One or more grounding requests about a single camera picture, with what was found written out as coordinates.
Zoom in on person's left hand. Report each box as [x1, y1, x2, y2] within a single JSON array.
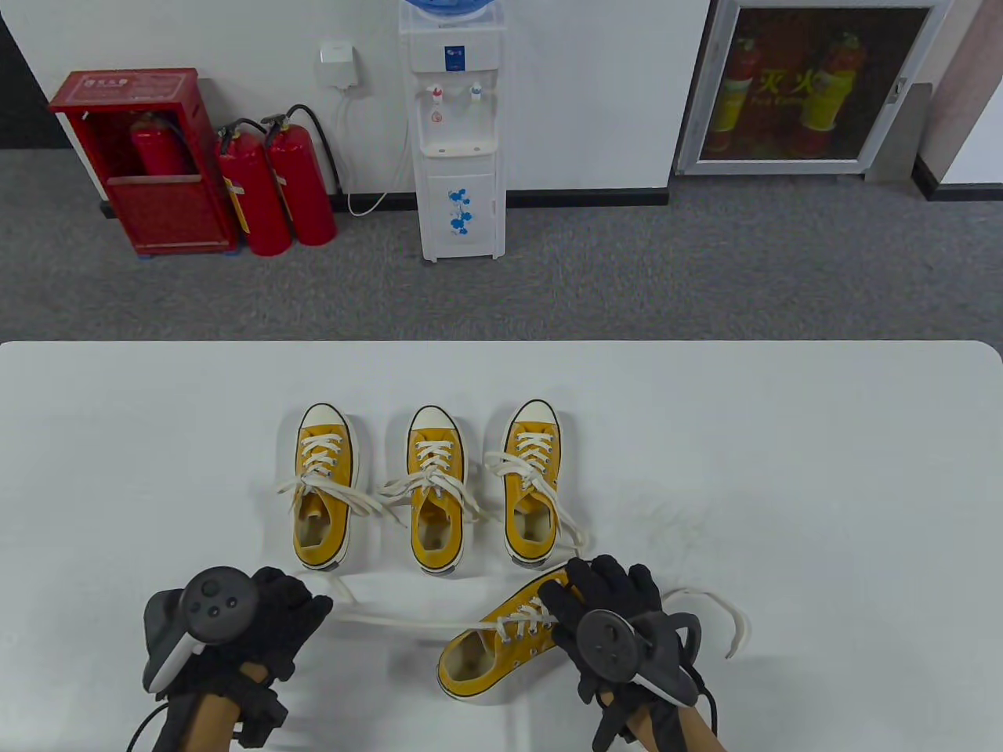
[[168, 566, 334, 694]]

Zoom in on person's right hand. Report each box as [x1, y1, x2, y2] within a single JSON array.
[[539, 555, 683, 710]]

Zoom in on white shoe lace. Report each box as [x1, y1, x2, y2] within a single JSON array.
[[376, 443, 483, 526], [274, 435, 393, 522], [329, 576, 751, 663]]

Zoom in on person's right forearm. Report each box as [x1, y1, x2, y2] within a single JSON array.
[[596, 689, 726, 752]]

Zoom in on person's left forearm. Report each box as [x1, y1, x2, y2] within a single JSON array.
[[153, 662, 271, 752]]

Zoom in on grey tracking controller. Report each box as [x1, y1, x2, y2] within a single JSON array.
[[143, 566, 261, 694], [574, 609, 704, 708]]

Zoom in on white water dispenser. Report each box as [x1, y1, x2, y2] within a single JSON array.
[[398, 8, 506, 263]]

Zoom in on red fire extinguisher cabinet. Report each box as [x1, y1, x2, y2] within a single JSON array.
[[47, 68, 240, 258]]

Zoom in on red fire extinguisher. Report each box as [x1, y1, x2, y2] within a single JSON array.
[[263, 104, 343, 246], [215, 119, 292, 257], [129, 112, 193, 177]]

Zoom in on glass door fire cabinet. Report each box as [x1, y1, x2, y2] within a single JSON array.
[[674, 0, 953, 177]]

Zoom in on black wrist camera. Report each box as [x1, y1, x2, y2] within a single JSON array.
[[592, 693, 639, 752], [235, 685, 289, 747]]

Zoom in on black cable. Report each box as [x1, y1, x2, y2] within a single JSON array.
[[125, 703, 169, 752]]

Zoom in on white power cable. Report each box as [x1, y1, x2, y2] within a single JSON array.
[[333, 90, 412, 218]]

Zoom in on white wall box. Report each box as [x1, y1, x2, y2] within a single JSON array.
[[317, 41, 368, 96]]

